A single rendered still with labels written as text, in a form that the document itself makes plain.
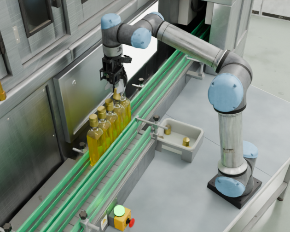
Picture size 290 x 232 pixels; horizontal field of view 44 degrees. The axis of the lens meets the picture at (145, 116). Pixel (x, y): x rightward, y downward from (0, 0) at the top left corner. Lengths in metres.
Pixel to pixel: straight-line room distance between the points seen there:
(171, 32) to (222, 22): 0.92
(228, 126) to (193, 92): 0.99
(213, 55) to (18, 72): 0.69
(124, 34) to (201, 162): 0.82
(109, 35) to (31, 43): 0.28
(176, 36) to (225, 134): 0.41
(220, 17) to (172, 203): 1.17
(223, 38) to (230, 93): 1.14
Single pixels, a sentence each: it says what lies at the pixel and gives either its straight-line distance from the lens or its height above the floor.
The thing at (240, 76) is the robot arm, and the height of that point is 1.42.
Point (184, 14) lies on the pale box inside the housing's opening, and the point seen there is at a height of 1.07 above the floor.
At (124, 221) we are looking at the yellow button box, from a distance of 1.54.
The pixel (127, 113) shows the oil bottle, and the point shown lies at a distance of 1.68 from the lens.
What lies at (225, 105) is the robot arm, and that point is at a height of 1.34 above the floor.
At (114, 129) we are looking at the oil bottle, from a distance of 1.60.
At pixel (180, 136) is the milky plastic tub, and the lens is 1.93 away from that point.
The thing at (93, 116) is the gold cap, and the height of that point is 1.16.
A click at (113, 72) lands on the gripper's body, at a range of 1.45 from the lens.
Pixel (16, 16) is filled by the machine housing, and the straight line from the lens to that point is 1.25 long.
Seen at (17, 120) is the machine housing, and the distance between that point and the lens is 1.36.
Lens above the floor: 2.09
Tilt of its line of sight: 40 degrees down
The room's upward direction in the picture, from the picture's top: straight up
